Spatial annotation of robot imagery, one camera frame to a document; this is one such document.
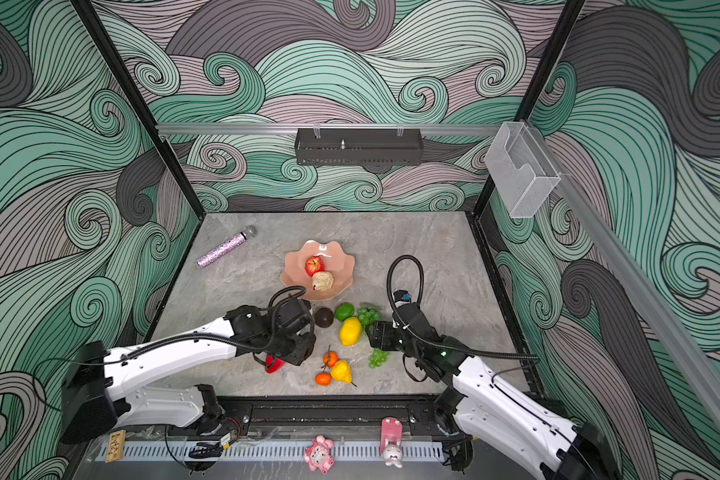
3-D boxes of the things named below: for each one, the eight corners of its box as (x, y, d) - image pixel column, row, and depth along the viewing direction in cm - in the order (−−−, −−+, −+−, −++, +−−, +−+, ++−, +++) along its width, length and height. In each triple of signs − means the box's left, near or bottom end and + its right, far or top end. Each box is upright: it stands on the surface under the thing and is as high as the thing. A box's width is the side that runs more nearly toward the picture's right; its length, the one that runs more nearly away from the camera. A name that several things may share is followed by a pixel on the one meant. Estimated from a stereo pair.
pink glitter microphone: (196, 265, 105) (193, 260, 103) (254, 229, 117) (252, 224, 115) (200, 269, 104) (196, 264, 102) (258, 233, 116) (256, 227, 113)
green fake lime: (339, 323, 91) (338, 320, 89) (331, 311, 93) (331, 308, 91) (355, 314, 93) (355, 310, 91) (347, 302, 95) (347, 299, 94)
